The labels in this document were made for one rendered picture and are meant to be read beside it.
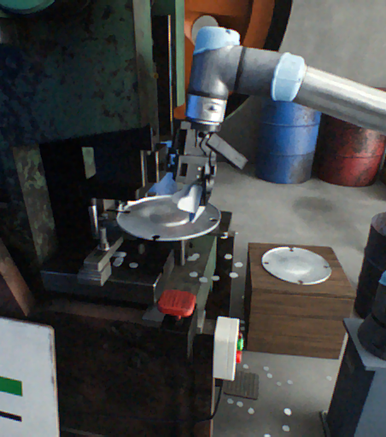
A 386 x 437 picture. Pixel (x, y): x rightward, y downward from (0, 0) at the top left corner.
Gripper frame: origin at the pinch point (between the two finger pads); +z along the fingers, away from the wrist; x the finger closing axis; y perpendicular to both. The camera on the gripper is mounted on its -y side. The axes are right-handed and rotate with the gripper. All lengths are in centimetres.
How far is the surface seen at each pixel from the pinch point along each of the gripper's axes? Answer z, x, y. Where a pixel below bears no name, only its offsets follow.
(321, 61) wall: -63, -262, -230
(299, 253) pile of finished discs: 39, -50, -80
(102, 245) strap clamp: 13.9, -13.5, 17.4
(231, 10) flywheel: -47, -47, -21
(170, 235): 9.6, -9.7, 1.4
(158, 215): 9.1, -21.5, 1.4
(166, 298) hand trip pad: 12.8, 11.1, 8.1
